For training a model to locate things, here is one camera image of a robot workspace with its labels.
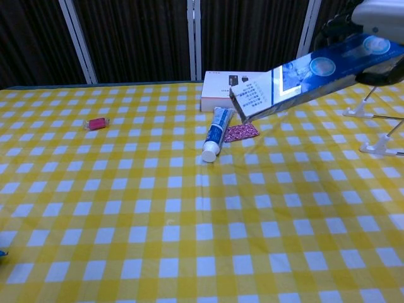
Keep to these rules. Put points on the pink wrapped candy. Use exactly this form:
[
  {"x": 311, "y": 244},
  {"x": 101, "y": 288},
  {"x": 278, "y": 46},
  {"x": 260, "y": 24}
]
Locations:
[{"x": 96, "y": 123}]

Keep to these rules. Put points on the yellow checkered tablecloth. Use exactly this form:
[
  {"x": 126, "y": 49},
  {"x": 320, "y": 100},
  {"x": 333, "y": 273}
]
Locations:
[{"x": 158, "y": 205}]

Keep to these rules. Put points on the blue toothpaste box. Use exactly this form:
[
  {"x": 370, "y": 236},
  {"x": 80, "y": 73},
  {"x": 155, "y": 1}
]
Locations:
[{"x": 300, "y": 82}]

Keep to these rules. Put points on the dark folding screen panel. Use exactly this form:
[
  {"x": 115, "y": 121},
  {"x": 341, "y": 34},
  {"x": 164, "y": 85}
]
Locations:
[
  {"x": 328, "y": 9},
  {"x": 34, "y": 41},
  {"x": 252, "y": 34},
  {"x": 135, "y": 41}
]

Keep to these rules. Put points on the blue white toothpaste tube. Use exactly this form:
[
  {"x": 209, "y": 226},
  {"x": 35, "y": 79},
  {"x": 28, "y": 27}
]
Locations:
[{"x": 216, "y": 132}]

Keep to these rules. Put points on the pink patterned card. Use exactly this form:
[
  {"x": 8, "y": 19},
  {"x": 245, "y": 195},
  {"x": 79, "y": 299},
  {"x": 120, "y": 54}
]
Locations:
[{"x": 243, "y": 132}]

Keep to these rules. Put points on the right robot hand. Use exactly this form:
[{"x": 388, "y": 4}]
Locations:
[{"x": 378, "y": 15}]

